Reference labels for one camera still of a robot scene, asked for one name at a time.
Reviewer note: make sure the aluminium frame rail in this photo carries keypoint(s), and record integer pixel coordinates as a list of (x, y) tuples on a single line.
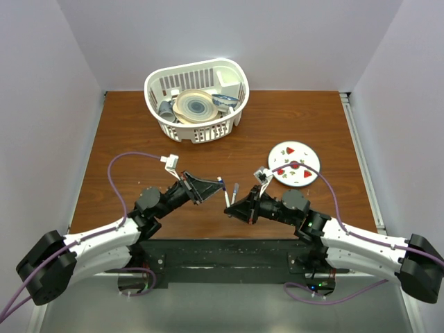
[(411, 304)]

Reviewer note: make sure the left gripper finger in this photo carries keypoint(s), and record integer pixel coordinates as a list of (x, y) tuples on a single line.
[(200, 184), (205, 192)]

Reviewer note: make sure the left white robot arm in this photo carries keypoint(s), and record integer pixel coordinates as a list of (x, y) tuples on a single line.
[(57, 261)]

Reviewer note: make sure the watermelon pattern round plate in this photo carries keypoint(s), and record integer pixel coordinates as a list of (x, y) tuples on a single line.
[(294, 152)]

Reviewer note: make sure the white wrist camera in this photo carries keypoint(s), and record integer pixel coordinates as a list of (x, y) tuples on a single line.
[(264, 176), (170, 163)]

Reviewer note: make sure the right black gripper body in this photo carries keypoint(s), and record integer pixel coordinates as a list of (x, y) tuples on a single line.
[(269, 208)]

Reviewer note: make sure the blue patterned white bowl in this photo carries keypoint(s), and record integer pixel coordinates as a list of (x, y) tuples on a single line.
[(224, 102)]

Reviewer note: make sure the grey-white mug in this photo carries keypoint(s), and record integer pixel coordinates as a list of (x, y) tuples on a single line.
[(166, 112)]

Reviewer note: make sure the white thin pen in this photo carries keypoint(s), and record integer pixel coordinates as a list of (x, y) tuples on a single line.
[(226, 197)]

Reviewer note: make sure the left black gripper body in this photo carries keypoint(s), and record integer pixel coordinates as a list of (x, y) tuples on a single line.
[(175, 196)]

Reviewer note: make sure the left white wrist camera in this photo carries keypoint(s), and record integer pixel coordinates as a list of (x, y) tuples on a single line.
[(170, 163)]

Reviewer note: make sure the blue pen cap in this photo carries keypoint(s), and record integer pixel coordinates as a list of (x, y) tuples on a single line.
[(220, 180)]

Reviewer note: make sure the white plastic dish basket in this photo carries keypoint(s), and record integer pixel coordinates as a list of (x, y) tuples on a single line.
[(215, 76)]

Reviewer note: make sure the beige blue-centred plate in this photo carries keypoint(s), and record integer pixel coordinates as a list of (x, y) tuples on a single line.
[(195, 106)]

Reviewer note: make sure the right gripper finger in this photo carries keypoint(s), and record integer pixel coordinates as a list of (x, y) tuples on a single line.
[(239, 213), (245, 204)]

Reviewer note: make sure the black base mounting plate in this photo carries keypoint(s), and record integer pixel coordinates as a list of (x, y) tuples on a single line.
[(235, 261)]

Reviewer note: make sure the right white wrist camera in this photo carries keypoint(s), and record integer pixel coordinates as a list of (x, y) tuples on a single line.
[(264, 176)]

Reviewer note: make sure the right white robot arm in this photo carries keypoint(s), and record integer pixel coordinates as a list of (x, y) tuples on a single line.
[(412, 263)]

